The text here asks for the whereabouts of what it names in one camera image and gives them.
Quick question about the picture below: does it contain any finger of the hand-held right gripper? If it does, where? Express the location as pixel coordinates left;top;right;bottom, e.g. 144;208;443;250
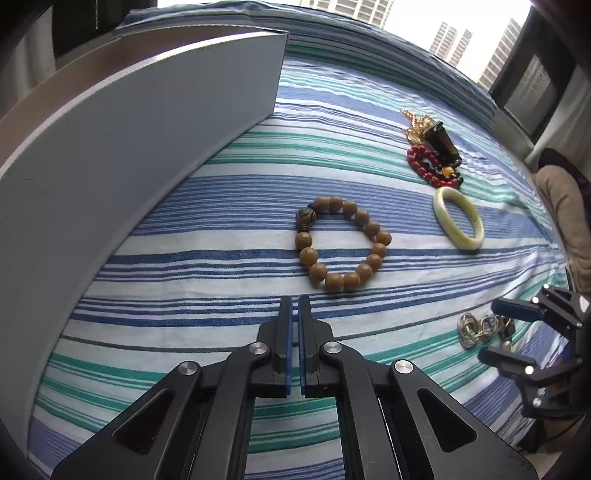
492;284;591;331
478;346;552;386

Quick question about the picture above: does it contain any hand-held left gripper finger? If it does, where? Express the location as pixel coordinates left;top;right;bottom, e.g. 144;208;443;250
298;295;539;480
51;295;294;480

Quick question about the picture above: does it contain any gold ball chain jewelry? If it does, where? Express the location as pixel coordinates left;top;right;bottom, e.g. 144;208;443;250
457;312;516;350

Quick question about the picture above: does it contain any pale green jade bangle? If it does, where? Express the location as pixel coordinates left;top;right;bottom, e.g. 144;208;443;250
432;186;485;251

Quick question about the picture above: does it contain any brown wooden bead bracelet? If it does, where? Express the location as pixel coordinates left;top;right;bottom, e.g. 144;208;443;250
294;196;393;293

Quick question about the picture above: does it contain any red bead bracelet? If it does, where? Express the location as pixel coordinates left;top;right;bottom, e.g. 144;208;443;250
406;145;455;188

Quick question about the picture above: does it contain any gold bead necklace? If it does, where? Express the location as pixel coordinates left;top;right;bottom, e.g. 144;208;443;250
400;109;435;145

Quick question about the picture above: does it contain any grey storage box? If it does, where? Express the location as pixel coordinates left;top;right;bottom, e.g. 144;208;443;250
0;25;289;462

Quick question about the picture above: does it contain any person's beige trouser leg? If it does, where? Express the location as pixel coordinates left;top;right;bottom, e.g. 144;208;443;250
536;165;591;294

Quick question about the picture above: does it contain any dark cloth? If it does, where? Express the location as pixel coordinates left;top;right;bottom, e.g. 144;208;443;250
526;148;591;195

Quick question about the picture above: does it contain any glass window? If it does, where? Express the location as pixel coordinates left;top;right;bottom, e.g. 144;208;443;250
157;0;532;86

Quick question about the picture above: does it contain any dark window blind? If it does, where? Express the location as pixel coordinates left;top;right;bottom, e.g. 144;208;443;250
52;0;158;58

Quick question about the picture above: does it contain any white curtain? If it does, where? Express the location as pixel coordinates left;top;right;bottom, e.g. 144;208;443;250
0;21;57;108

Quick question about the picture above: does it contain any dark window frame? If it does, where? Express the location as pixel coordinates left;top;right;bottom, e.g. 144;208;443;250
488;0;591;145

